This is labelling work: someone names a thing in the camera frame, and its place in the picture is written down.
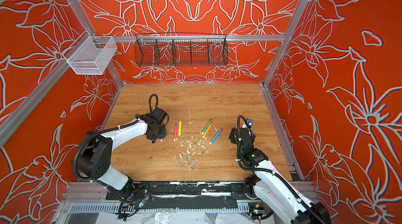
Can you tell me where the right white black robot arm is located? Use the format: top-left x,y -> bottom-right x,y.
229,126 -> 331,224

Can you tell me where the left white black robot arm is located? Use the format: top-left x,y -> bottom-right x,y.
72,108 -> 170,191

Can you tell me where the orange marker pen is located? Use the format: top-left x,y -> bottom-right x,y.
203,121 -> 213,138

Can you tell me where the blue marker pen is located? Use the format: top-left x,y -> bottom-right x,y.
210,129 -> 222,144

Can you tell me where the black wire basket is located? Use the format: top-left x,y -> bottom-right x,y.
134,33 -> 229,67

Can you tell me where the pink marker pen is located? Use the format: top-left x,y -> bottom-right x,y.
173,121 -> 179,141

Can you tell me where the white mesh basket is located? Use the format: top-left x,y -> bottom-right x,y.
62,31 -> 117,75

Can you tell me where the right base cable bundle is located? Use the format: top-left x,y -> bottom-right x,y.
247,198 -> 277,224

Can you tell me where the green marker pen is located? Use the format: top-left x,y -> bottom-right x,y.
202,119 -> 213,135

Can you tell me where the base cable bundle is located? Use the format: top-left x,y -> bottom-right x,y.
247,198 -> 277,224
116,190 -> 151,221

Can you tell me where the left base cable bundle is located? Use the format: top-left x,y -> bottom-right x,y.
116,190 -> 151,221

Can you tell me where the grey slotted cable duct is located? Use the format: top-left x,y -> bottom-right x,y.
67,202 -> 250,214

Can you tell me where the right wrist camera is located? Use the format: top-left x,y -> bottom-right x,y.
246,118 -> 253,129

